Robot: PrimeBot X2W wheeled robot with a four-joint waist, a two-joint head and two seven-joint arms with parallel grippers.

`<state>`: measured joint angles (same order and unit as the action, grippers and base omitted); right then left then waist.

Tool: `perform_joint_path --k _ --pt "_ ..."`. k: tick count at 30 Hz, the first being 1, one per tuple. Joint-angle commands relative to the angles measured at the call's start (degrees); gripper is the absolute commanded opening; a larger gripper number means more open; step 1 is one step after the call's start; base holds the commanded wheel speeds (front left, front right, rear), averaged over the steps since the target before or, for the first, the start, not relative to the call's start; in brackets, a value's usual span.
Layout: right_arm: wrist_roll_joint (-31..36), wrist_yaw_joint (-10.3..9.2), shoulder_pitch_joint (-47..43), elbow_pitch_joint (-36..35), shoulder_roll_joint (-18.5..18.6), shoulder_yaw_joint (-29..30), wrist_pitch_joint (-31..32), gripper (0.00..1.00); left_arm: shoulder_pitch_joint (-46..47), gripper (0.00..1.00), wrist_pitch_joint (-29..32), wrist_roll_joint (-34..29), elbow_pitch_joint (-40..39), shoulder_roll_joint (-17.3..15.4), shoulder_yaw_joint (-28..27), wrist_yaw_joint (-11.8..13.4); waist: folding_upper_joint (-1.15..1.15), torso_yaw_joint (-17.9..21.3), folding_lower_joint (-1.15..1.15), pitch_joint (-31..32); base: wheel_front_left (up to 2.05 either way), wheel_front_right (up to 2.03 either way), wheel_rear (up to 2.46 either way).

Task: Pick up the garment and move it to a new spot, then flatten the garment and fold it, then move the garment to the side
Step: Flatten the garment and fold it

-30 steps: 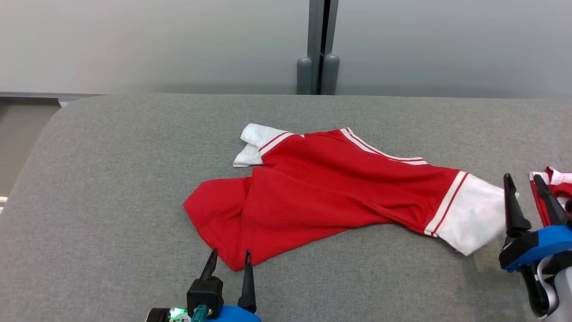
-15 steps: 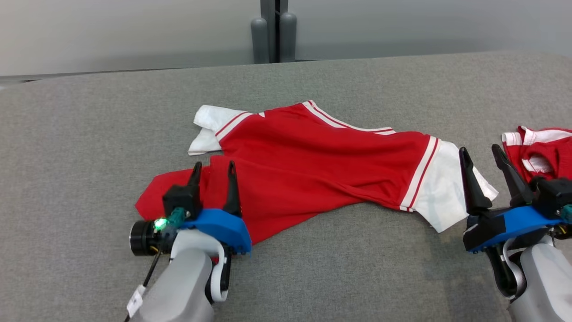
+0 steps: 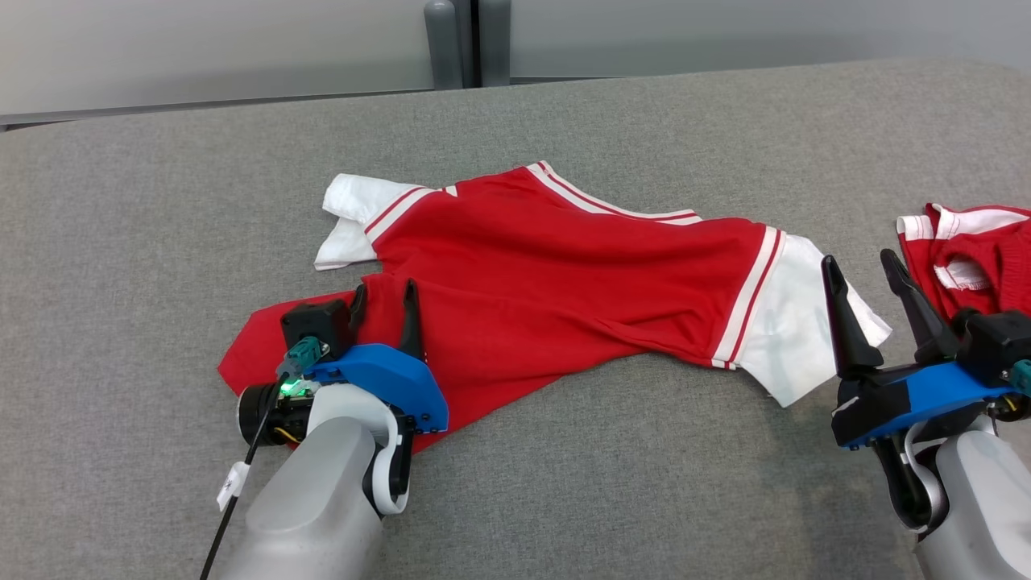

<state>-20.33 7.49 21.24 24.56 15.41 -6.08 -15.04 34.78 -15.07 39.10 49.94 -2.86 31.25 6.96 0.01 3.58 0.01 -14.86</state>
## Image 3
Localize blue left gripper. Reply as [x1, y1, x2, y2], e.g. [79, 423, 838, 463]
[304, 280, 449, 433]

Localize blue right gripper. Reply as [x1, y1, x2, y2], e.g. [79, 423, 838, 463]
[821, 249, 1017, 450]

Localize small red white-banded garment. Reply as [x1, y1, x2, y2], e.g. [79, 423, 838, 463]
[896, 202, 1031, 321]

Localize red shirt white sleeves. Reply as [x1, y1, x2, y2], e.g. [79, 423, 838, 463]
[217, 160, 894, 454]

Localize teal left camera connector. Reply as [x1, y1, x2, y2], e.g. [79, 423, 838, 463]
[275, 337, 329, 381]

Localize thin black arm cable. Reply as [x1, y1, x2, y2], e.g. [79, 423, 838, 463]
[199, 375, 292, 580]

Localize white cable tag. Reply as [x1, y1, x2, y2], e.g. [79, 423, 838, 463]
[215, 461, 251, 513]

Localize grey wall base rail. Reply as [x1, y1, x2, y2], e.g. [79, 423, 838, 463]
[0, 87, 437, 131]

